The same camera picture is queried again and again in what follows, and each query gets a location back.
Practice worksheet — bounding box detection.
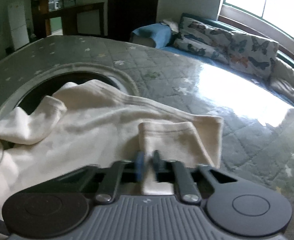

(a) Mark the beige plain cushion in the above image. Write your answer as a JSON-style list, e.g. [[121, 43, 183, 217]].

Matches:
[[270, 58, 294, 103]]

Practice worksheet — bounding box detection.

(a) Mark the dark door with frosted glass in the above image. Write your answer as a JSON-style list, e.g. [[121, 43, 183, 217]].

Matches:
[[107, 0, 158, 41]]

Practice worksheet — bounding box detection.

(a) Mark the black round induction cooktop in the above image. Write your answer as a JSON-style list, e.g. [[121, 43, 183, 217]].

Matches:
[[15, 71, 128, 116]]

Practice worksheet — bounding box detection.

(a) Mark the cream white garment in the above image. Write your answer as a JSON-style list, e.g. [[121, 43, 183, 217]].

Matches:
[[0, 80, 223, 211]]

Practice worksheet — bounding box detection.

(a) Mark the white refrigerator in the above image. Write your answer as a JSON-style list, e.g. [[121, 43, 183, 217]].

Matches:
[[8, 0, 29, 50]]

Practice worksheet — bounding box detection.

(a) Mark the dark wooden display cabinet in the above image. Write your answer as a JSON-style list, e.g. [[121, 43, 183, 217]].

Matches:
[[31, 0, 105, 39]]

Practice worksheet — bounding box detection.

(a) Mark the long butterfly print cushion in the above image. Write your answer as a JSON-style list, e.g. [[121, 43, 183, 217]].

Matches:
[[173, 16, 233, 64]]

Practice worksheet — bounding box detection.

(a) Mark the grey quilted star table cover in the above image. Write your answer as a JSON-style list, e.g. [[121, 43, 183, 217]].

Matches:
[[0, 36, 294, 209]]

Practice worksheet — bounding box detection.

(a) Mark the blue covered sofa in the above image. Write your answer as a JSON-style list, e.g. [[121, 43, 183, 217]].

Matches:
[[132, 13, 294, 106]]

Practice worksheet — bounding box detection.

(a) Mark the square butterfly print cushion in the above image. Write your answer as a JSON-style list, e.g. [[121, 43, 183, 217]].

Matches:
[[228, 31, 279, 80]]

